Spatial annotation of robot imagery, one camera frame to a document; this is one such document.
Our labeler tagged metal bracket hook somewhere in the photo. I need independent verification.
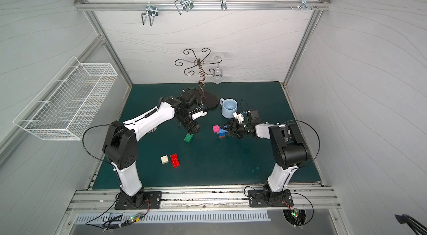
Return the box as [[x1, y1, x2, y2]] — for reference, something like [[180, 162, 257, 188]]
[[289, 0, 319, 11]]

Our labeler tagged light blue mug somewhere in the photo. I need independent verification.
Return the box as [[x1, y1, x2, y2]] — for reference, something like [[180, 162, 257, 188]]
[[219, 98, 238, 119]]

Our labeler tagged aluminium cross rail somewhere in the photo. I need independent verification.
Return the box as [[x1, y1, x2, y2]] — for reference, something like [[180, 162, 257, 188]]
[[75, 0, 332, 12]]

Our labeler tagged metal double hook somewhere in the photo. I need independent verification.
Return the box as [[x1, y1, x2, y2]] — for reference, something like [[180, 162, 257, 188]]
[[174, 0, 194, 15], [141, 4, 159, 26]]

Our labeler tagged metal single hook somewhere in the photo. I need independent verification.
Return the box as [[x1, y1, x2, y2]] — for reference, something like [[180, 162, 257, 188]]
[[220, 0, 227, 11]]

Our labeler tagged green lego brick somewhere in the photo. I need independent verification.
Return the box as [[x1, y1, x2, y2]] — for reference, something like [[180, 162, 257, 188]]
[[184, 134, 193, 143]]

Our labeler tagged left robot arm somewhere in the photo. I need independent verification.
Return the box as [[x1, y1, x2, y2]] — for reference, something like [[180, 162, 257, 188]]
[[103, 91, 207, 198]]

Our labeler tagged white vented cable duct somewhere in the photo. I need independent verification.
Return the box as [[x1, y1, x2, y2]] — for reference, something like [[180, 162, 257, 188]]
[[74, 210, 271, 226]]

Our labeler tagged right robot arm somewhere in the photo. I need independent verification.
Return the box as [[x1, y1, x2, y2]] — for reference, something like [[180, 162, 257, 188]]
[[220, 109, 308, 205]]

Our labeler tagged pink square lego brick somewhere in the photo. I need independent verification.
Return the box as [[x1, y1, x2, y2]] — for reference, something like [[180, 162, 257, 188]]
[[212, 126, 220, 133]]

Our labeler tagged bronze scroll cup stand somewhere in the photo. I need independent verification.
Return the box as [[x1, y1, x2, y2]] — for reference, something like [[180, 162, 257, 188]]
[[174, 48, 223, 109]]

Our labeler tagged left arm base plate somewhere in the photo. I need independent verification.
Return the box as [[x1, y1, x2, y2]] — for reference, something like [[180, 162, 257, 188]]
[[115, 191, 162, 210]]

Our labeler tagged aluminium front rail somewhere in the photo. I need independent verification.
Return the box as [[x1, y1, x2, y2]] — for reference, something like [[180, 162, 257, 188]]
[[66, 183, 341, 213]]

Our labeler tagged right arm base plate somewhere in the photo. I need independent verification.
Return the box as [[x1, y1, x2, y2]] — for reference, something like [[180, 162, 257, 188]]
[[248, 189, 294, 208]]

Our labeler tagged cream square lego brick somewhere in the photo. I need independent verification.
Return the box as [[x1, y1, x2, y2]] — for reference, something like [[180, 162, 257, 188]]
[[161, 156, 169, 164]]

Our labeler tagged clear wine glass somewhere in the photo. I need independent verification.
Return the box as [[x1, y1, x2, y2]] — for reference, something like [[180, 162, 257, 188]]
[[213, 56, 223, 84]]

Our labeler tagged white wire basket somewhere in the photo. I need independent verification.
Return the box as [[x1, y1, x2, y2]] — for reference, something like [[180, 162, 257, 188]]
[[13, 57, 118, 141]]

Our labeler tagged light blue long lego brick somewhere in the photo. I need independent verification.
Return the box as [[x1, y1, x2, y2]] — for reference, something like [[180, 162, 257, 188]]
[[217, 129, 228, 134]]

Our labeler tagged red lego brick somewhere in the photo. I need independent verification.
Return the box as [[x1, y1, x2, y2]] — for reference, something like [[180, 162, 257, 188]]
[[170, 154, 180, 168]]

